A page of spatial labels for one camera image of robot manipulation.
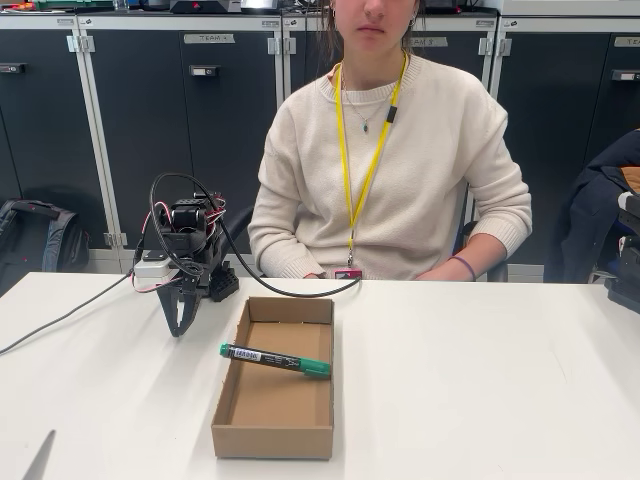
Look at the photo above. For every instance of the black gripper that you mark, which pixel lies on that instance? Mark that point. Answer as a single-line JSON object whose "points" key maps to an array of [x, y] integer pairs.
{"points": [[183, 291]]}

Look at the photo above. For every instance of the green and black marker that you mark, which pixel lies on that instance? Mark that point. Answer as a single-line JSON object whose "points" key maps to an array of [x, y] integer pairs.
{"points": [[270, 358]]}

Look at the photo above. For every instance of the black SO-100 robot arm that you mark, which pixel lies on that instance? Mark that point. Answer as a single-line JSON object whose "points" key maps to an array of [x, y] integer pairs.
{"points": [[182, 217]]}

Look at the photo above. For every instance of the person's left forearm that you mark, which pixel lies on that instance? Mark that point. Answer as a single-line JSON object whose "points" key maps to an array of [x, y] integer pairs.
{"points": [[500, 240]]}

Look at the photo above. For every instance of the person's right forearm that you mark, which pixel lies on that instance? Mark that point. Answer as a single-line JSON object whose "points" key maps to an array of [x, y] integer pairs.
{"points": [[285, 255]]}

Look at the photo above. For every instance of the person in cream sweater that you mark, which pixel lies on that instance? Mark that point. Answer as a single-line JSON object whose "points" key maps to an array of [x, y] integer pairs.
{"points": [[415, 175]]}

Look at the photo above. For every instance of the person's right hand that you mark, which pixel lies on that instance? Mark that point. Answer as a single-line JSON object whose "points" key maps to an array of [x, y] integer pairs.
{"points": [[315, 276]]}

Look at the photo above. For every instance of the person's left hand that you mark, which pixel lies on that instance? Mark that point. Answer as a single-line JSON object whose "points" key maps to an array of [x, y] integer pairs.
{"points": [[440, 274]]}

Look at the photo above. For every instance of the open cardboard box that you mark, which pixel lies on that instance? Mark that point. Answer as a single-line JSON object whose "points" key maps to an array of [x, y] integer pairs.
{"points": [[280, 400]]}

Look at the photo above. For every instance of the dark grey backpack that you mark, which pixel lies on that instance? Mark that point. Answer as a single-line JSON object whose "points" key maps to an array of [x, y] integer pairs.
{"points": [[30, 240]]}

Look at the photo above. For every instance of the red name badge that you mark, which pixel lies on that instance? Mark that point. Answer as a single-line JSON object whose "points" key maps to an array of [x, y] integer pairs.
{"points": [[348, 274]]}

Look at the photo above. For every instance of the grey label reading TEAM 4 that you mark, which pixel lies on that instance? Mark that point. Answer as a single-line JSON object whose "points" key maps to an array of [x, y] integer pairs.
{"points": [[209, 38]]}

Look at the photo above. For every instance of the black flat electronic device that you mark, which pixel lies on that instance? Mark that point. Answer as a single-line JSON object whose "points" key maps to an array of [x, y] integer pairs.
{"points": [[205, 6]]}

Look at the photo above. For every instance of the clear drinking glass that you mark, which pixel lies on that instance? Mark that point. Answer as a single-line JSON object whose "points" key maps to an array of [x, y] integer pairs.
{"points": [[121, 4]]}

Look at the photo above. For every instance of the green flat box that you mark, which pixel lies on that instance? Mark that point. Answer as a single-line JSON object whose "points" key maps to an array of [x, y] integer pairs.
{"points": [[75, 4]]}

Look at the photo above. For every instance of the grey label reading TEAM 5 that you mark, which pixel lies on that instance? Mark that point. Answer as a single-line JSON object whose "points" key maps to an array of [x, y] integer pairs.
{"points": [[430, 42]]}

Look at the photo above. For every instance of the dark navy jacket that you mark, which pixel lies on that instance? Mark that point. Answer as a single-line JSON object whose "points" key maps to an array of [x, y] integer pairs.
{"points": [[595, 210]]}

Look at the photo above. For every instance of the grey cabinet tape label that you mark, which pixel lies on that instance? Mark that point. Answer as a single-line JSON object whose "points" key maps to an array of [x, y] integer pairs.
{"points": [[627, 42]]}

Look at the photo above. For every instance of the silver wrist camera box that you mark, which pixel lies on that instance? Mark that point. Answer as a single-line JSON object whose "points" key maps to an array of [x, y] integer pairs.
{"points": [[150, 265]]}

